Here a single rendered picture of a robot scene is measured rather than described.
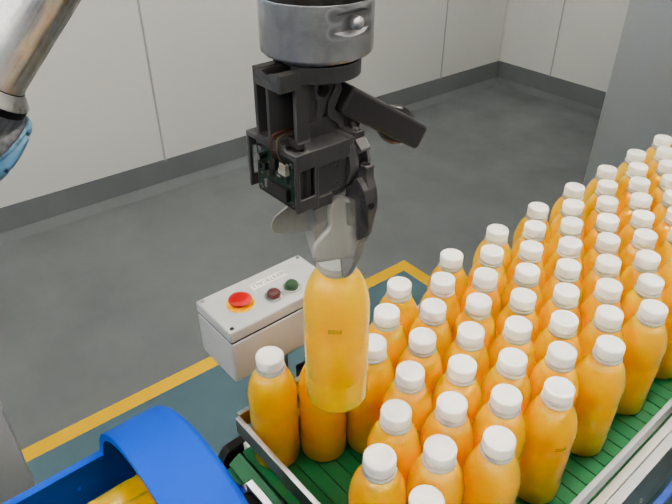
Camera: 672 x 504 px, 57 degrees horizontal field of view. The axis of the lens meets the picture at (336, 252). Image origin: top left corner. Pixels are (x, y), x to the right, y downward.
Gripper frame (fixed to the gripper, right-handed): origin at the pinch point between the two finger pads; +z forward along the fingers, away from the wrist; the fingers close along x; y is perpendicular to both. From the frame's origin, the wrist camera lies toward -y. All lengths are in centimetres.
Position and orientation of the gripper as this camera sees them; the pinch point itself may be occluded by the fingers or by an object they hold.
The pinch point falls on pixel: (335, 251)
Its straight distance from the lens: 61.6
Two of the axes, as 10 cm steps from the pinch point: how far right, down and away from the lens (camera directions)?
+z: 0.0, 8.3, 5.6
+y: -7.6, 3.6, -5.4
